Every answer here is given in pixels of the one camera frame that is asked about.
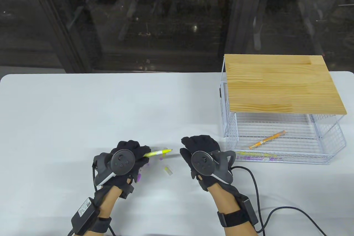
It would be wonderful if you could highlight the person's left hand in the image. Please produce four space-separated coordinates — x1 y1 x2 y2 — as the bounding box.
93 141 152 199

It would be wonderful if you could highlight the person's right hand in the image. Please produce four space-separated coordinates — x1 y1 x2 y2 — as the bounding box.
180 136 244 196

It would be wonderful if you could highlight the black and white controller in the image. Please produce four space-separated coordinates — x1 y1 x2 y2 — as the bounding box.
93 150 136 186
191 150 236 184

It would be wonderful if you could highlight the yellow double-ended highlighter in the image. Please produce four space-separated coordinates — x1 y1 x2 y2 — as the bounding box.
143 149 173 158
239 151 277 156

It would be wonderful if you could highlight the purple double-ended highlighter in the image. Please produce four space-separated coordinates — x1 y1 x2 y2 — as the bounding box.
242 156 280 162
136 164 150 183

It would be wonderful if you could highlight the cluster of clear highlighter caps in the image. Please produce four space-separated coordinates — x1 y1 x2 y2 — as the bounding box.
158 154 173 176

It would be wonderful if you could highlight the orange double-ended highlighter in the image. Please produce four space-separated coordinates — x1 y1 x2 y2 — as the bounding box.
249 130 287 149

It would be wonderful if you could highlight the white wire drawer rack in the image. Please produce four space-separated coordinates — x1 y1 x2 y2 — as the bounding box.
220 55 347 165

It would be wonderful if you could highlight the person's right forearm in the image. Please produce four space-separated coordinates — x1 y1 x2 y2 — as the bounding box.
207 183 257 236

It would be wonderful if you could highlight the person's left forearm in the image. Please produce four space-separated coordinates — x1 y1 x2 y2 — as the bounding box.
69 186 124 236

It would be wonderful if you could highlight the light wooden board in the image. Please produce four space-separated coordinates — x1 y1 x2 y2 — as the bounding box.
223 54 347 115

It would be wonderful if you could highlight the black wrist strap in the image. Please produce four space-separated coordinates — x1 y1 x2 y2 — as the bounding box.
217 211 249 227
93 217 112 233

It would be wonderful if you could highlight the black labelled wrist camera box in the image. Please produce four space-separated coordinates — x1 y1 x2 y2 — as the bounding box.
71 197 100 235

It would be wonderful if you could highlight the black cable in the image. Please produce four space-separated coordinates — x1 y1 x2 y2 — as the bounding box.
232 166 328 236
68 225 116 236

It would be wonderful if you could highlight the dark window frame post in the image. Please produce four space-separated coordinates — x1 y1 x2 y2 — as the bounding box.
24 0 103 73
224 0 266 55

